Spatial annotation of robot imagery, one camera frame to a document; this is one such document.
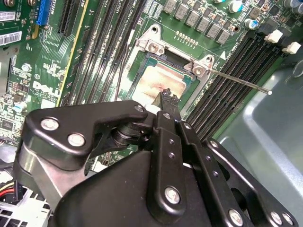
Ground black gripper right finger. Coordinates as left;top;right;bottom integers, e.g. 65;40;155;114
171;94;301;227

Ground metal cpu locking lever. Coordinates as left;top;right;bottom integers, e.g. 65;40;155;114
114;44;131;101
207;68;273;96

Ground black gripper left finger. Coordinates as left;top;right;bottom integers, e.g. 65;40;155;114
13;88;189;222

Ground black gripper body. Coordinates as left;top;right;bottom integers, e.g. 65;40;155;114
51;150;221;227

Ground cpu with silver top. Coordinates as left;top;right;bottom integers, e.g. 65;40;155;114
130;58;197;108

